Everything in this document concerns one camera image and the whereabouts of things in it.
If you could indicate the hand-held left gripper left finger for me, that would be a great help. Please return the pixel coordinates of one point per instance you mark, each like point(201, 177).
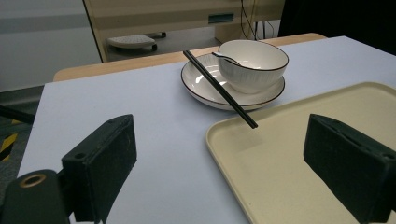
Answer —
point(99, 168)

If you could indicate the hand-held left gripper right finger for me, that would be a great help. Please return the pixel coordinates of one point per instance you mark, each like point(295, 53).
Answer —
point(348, 161)

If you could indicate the beige plastic tray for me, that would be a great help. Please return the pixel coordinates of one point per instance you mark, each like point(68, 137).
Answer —
point(280, 174)

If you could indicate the pale blue table sheet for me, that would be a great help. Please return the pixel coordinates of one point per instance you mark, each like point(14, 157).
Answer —
point(155, 102)

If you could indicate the yellow black hazard tape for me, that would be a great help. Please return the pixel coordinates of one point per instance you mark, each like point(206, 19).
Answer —
point(7, 143)

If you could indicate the wooden table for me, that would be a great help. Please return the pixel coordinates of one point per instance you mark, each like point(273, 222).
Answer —
point(124, 63)

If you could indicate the white plate with dark rim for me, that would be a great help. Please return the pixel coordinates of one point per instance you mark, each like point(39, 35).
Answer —
point(200, 88)

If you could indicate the white bowl with dark rim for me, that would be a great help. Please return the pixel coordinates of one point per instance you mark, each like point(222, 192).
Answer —
point(249, 77)

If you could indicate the white wheeled platform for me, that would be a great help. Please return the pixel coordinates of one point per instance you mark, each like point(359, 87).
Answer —
point(130, 41)

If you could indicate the black chopstick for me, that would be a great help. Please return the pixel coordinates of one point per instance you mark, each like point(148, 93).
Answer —
point(220, 85)
point(216, 88)

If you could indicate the dark curtain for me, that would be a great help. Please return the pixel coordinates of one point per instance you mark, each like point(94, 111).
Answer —
point(342, 18)

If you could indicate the beige wooden desk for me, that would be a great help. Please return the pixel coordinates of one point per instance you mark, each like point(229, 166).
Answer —
point(155, 15)

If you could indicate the white spoon with dark rim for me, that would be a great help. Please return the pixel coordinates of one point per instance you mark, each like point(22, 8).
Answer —
point(222, 56)

